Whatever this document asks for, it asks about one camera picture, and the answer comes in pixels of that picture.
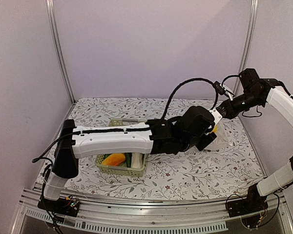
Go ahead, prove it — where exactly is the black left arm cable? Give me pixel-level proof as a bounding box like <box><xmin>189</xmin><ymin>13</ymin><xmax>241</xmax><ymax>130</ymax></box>
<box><xmin>161</xmin><ymin>78</ymin><xmax>222</xmax><ymax>122</ymax></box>

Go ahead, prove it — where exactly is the aluminium front rail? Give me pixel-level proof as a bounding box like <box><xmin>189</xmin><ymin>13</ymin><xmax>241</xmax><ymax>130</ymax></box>
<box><xmin>11</xmin><ymin>189</ymin><xmax>293</xmax><ymax>234</ymax></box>

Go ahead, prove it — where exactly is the left aluminium frame post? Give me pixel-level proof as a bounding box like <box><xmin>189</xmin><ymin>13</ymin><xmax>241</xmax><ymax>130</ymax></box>
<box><xmin>45</xmin><ymin>0</ymin><xmax>76</xmax><ymax>104</ymax></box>

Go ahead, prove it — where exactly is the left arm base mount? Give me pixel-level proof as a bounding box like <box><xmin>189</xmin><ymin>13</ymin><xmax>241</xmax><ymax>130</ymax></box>
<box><xmin>38</xmin><ymin>195</ymin><xmax>80</xmax><ymax>217</ymax></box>

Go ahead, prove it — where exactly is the white green bok choy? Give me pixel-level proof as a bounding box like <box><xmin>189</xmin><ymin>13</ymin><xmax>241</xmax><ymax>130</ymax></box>
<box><xmin>131</xmin><ymin>153</ymin><xmax>144</xmax><ymax>169</ymax></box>

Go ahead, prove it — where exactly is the aluminium frame post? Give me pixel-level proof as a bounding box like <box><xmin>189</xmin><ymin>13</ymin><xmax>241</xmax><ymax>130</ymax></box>
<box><xmin>231</xmin><ymin>0</ymin><xmax>259</xmax><ymax>98</ymax></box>
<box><xmin>45</xmin><ymin>0</ymin><xmax>76</xmax><ymax>104</ymax></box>

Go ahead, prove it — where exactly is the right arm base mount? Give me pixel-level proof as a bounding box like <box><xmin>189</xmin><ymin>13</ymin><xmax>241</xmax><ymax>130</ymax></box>
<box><xmin>225</xmin><ymin>184</ymin><xmax>268</xmax><ymax>217</ymax></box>

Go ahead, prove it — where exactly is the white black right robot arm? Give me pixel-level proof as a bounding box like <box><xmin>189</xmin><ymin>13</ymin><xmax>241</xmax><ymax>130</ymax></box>
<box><xmin>216</xmin><ymin>68</ymin><xmax>293</xmax><ymax>213</ymax></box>

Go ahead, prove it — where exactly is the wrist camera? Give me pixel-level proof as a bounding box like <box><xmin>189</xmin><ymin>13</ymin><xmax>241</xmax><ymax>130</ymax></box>
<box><xmin>209</xmin><ymin>108</ymin><xmax>223</xmax><ymax>124</ymax></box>
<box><xmin>212</xmin><ymin>81</ymin><xmax>235</xmax><ymax>100</ymax></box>

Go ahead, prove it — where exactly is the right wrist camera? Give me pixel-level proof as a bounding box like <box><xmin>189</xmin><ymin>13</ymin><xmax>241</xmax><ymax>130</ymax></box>
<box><xmin>212</xmin><ymin>81</ymin><xmax>235</xmax><ymax>100</ymax></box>

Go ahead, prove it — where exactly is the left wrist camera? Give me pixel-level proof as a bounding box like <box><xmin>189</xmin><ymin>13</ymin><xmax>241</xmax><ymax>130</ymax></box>
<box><xmin>209</xmin><ymin>108</ymin><xmax>223</xmax><ymax>124</ymax></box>

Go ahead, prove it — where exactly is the yellow lemon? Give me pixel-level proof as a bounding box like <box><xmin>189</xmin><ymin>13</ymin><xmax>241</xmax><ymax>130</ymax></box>
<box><xmin>209</xmin><ymin>124</ymin><xmax>218</xmax><ymax>134</ymax></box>

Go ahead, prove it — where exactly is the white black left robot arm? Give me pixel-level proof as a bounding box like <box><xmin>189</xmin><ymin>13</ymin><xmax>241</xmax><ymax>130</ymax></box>
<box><xmin>42</xmin><ymin>106</ymin><xmax>222</xmax><ymax>212</ymax></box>

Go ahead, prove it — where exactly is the clear zip top bag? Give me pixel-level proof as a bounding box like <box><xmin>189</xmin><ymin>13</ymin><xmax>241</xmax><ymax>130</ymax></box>
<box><xmin>205</xmin><ymin>122</ymin><xmax>233</xmax><ymax>151</ymax></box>

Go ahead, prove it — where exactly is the pale green plastic basket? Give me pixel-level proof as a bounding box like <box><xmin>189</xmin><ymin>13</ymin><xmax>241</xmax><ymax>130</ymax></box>
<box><xmin>95</xmin><ymin>118</ymin><xmax>148</xmax><ymax>177</ymax></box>

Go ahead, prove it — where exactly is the right aluminium frame post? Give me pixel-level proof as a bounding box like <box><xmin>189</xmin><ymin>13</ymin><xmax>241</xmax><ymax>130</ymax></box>
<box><xmin>231</xmin><ymin>0</ymin><xmax>259</xmax><ymax>98</ymax></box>

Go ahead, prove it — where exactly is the floral patterned table mat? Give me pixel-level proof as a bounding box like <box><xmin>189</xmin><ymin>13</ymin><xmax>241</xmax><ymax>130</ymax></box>
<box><xmin>65</xmin><ymin>98</ymin><xmax>266</xmax><ymax>200</ymax></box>

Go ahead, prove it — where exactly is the dark green cucumber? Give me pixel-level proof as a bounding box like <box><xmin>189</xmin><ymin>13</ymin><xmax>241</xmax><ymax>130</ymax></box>
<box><xmin>125</xmin><ymin>153</ymin><xmax>132</xmax><ymax>168</ymax></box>

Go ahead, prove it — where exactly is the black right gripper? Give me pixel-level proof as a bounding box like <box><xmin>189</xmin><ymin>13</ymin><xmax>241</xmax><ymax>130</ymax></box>
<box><xmin>218</xmin><ymin>90</ymin><xmax>263</xmax><ymax>119</ymax></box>

